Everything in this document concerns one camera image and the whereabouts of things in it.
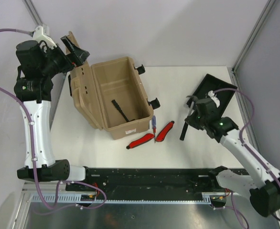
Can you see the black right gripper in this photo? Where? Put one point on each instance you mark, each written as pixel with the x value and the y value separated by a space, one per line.
pixel 190 120

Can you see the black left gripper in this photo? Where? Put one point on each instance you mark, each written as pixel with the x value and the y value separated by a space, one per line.
pixel 78 55

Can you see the black handled claw hammer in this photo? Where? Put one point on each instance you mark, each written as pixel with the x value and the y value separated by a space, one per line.
pixel 185 126

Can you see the tan plastic tool box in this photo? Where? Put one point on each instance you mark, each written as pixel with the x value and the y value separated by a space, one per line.
pixel 93 87

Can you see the black rubber mallet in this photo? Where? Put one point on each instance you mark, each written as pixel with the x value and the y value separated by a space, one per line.
pixel 116 105

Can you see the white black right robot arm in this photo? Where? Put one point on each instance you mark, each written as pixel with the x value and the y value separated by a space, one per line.
pixel 262 184

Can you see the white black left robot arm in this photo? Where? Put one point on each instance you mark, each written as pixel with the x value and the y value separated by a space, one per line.
pixel 40 164

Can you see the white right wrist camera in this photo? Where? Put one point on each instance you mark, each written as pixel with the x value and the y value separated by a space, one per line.
pixel 213 97

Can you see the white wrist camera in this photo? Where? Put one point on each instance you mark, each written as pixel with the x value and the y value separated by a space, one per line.
pixel 213 97
pixel 42 33

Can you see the left aluminium frame post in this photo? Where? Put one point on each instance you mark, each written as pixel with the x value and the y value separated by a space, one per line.
pixel 35 14

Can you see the aluminium frame post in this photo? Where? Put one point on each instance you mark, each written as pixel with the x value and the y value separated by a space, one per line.
pixel 35 14
pixel 264 15

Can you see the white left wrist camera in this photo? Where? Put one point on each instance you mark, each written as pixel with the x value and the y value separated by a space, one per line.
pixel 42 33

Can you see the red handled pliers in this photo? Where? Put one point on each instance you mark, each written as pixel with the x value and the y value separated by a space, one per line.
pixel 150 136

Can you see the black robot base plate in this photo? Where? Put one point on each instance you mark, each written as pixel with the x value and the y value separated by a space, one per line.
pixel 108 179

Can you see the right aluminium frame post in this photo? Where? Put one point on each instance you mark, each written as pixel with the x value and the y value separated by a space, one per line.
pixel 264 15

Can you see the grey slotted cable duct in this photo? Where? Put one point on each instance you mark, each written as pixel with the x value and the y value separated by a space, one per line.
pixel 200 198

